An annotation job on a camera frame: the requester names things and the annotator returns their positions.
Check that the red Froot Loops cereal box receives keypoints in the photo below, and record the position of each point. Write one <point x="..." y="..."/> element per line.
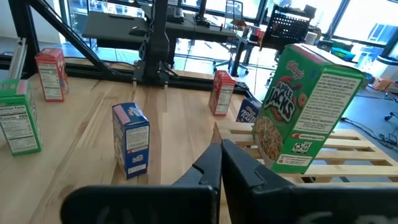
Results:
<point x="51" y="77"/>
<point x="220" y="93"/>

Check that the silver aluminium extrusion piece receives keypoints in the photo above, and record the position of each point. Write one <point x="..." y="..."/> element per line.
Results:
<point x="17" y="59"/>

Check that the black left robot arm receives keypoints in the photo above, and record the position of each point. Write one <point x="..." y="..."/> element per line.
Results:
<point x="158" y="37"/>

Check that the black computer mouse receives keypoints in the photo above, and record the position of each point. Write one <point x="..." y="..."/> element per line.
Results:
<point x="139" y="31"/>

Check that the wooden slatted shelf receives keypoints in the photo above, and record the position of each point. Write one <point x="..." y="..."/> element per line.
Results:
<point x="357" y="171"/>

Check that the blue Frosted Flakes cereal box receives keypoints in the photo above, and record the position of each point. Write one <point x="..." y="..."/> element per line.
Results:
<point x="133" y="146"/>
<point x="247" y="112"/>

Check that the black caster wheel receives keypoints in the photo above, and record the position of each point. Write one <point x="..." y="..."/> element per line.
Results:
<point x="390" y="115"/>

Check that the black desk clamp mount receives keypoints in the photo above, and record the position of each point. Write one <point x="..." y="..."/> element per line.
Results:
<point x="202" y="18"/>

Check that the black perforated basket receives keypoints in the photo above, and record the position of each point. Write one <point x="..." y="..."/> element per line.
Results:
<point x="287" y="28"/>

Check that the white cup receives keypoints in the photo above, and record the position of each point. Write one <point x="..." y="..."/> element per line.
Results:
<point x="310" y="38"/>

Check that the black metal rig frame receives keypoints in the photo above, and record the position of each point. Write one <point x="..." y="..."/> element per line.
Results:
<point x="23" y="31"/>

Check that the dark side desk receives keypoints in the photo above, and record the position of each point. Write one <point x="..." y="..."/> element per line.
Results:
<point x="115" y="28"/>

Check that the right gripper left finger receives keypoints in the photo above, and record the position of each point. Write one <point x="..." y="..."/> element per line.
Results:
<point x="186" y="202"/>

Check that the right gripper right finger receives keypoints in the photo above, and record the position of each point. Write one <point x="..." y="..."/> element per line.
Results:
<point x="264" y="202"/>

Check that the orange box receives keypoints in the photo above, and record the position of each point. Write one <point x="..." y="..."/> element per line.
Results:
<point x="381" y="83"/>

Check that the green Apple Jacks cereal box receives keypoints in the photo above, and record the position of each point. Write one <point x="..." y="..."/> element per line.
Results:
<point x="18" y="124"/>
<point x="311" y="102"/>

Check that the white round bin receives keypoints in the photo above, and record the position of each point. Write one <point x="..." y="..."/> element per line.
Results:
<point x="385" y="67"/>

